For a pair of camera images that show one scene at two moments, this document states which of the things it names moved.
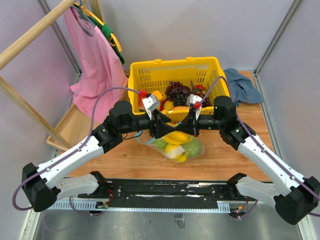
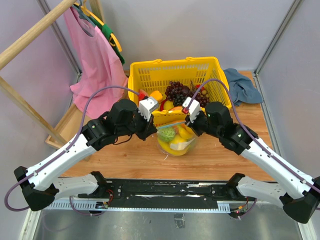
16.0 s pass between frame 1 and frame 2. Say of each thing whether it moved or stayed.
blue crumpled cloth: stayed
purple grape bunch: stayed
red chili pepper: stayed
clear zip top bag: moved
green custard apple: moved
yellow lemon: stayed
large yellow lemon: moved
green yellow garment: stayed
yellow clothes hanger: stayed
